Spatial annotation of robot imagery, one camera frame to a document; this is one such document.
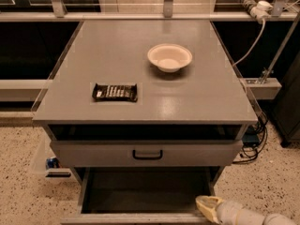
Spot clear plastic bin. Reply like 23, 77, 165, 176
29, 135, 74, 182

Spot white power strip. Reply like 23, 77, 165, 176
237, 0, 273, 23

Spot grey top drawer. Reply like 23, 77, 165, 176
51, 141, 243, 168

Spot blue soda can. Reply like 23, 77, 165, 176
45, 157, 59, 170

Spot metal diagonal strut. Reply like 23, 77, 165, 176
258, 11, 300, 84

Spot dark cabinet at right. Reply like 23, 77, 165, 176
272, 52, 300, 147

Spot white power cable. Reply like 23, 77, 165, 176
232, 18, 266, 68

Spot grey drawer cabinet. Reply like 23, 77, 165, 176
34, 21, 257, 185

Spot grey drawer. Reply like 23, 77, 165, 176
51, 141, 243, 168
61, 168, 213, 225

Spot black floor cables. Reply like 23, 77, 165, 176
232, 111, 269, 165

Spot black candy bar wrapper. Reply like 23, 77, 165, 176
92, 83, 138, 102

